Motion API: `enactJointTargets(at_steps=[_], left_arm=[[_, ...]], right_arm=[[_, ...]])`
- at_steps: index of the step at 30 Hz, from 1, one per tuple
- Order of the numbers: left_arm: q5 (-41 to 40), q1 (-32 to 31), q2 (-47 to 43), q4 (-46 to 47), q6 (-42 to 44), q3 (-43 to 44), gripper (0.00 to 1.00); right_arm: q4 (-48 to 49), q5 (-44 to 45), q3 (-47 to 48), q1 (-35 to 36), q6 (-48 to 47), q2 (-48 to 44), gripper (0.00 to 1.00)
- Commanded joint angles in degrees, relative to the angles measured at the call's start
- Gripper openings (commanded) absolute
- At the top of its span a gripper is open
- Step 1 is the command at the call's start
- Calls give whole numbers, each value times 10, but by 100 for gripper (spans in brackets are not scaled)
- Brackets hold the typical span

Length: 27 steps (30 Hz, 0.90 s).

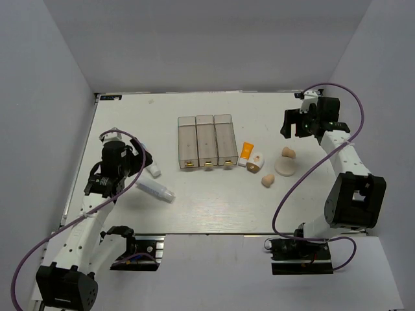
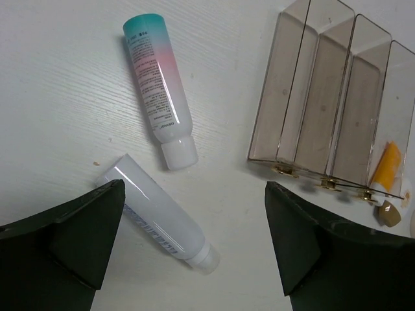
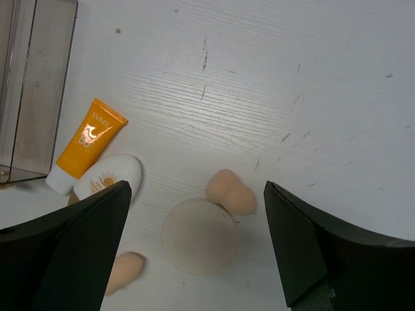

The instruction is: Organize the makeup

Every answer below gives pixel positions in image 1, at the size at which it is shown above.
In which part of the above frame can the middle clear organizer bin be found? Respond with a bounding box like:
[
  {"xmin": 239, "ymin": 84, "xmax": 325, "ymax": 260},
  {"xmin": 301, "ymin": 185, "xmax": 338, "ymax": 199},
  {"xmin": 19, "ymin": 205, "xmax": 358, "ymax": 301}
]
[{"xmin": 196, "ymin": 115, "xmax": 218, "ymax": 170}]

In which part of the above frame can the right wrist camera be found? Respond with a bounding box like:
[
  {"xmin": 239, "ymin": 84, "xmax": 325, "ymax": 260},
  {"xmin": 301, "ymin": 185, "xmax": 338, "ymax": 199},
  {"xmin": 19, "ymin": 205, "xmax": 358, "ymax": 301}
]
[{"xmin": 300, "ymin": 90, "xmax": 320, "ymax": 113}]

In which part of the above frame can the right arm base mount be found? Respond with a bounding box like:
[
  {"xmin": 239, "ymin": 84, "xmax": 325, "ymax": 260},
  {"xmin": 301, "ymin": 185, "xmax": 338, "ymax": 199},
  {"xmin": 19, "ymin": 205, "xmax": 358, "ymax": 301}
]
[{"xmin": 264, "ymin": 238, "xmax": 333, "ymax": 275}]

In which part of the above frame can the clear organizer bin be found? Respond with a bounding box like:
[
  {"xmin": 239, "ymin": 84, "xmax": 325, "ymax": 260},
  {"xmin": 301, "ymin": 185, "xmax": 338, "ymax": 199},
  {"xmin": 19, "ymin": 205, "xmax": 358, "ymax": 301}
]
[
  {"xmin": 213, "ymin": 114, "xmax": 238, "ymax": 168},
  {"xmin": 196, "ymin": 115, "xmax": 218, "ymax": 170},
  {"xmin": 178, "ymin": 116, "xmax": 198, "ymax": 169}
]

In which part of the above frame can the right clear organizer bin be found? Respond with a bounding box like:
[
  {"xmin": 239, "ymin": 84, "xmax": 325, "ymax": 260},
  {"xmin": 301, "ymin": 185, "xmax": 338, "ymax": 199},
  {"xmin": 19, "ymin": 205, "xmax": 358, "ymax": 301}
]
[{"xmin": 213, "ymin": 114, "xmax": 238, "ymax": 168}]

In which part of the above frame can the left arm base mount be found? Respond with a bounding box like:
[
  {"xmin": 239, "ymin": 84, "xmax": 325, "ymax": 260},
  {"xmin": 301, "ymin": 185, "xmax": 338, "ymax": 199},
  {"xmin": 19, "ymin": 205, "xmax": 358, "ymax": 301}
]
[{"xmin": 110, "ymin": 235, "xmax": 165, "ymax": 271}]

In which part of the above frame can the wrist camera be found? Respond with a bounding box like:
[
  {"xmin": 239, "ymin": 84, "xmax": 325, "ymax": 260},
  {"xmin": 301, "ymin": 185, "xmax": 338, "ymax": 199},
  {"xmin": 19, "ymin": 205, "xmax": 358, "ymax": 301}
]
[
  {"xmin": 99, "ymin": 127, "xmax": 123, "ymax": 144},
  {"xmin": 300, "ymin": 90, "xmax": 320, "ymax": 113}
]

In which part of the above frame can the white sunscreen bottle gold cap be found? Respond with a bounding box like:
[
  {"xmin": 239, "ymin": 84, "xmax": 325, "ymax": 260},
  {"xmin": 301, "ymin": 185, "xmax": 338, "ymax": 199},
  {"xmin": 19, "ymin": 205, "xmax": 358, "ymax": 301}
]
[{"xmin": 246, "ymin": 152, "xmax": 265, "ymax": 174}]

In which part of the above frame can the white spray bottle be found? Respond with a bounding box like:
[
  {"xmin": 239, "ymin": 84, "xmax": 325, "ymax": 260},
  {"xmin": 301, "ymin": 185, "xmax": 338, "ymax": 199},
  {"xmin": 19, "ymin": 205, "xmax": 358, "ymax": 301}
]
[{"xmin": 135, "ymin": 176, "xmax": 176, "ymax": 203}]

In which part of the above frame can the beige makeup sponge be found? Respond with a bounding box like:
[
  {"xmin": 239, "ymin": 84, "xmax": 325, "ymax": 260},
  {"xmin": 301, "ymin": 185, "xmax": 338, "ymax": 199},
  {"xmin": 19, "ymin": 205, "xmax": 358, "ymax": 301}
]
[
  {"xmin": 281, "ymin": 146, "xmax": 296, "ymax": 159},
  {"xmin": 261, "ymin": 174, "xmax": 275, "ymax": 188}
]

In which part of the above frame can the round beige powder puff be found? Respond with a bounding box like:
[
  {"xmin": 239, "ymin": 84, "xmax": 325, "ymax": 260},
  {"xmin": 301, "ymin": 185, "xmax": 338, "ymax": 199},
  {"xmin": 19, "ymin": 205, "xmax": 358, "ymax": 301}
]
[{"xmin": 274, "ymin": 156, "xmax": 297, "ymax": 177}]

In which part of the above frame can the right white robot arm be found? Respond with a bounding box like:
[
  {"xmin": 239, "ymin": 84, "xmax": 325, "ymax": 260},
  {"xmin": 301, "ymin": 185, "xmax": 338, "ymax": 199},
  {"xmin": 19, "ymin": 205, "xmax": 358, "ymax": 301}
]
[{"xmin": 281, "ymin": 91, "xmax": 386, "ymax": 259}]

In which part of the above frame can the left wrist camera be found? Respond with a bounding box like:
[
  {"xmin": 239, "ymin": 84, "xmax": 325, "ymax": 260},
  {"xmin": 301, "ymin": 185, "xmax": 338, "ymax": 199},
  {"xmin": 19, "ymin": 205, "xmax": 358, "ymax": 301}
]
[{"xmin": 99, "ymin": 127, "xmax": 123, "ymax": 144}]

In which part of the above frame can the orange sunscreen tube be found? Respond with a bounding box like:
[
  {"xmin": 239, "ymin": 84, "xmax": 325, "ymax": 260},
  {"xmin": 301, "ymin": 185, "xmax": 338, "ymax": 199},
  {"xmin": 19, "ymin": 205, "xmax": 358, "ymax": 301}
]
[{"xmin": 238, "ymin": 142, "xmax": 254, "ymax": 167}]

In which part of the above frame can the white pink tube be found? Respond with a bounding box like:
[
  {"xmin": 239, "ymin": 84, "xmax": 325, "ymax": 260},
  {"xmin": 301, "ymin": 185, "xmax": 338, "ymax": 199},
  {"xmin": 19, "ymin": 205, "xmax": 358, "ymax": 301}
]
[{"xmin": 141, "ymin": 143, "xmax": 161, "ymax": 178}]

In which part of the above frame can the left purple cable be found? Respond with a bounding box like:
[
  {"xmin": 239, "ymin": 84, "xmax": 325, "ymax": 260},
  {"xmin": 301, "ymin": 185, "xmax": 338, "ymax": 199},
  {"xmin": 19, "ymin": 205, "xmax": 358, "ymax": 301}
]
[{"xmin": 11, "ymin": 129, "xmax": 147, "ymax": 311}]

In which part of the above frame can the left clear organizer bin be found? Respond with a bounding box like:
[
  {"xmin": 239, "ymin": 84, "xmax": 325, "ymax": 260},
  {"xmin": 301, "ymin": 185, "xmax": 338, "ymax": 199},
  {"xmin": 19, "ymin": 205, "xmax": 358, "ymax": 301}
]
[{"xmin": 178, "ymin": 116, "xmax": 198, "ymax": 169}]

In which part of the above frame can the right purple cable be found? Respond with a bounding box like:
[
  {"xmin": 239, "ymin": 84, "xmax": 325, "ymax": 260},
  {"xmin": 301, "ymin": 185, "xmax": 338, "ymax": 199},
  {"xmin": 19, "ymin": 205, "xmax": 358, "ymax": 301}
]
[{"xmin": 271, "ymin": 83, "xmax": 364, "ymax": 271}]

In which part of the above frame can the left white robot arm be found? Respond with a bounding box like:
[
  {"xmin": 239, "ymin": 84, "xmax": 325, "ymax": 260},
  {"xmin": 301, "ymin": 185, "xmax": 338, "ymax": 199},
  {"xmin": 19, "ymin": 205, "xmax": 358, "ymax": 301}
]
[{"xmin": 36, "ymin": 137, "xmax": 152, "ymax": 310}]

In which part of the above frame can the purple cable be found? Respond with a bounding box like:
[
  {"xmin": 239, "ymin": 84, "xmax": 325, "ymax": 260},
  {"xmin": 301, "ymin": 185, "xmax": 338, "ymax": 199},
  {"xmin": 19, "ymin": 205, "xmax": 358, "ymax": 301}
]
[
  {"xmin": 271, "ymin": 83, "xmax": 364, "ymax": 271},
  {"xmin": 11, "ymin": 129, "xmax": 147, "ymax": 311}
]

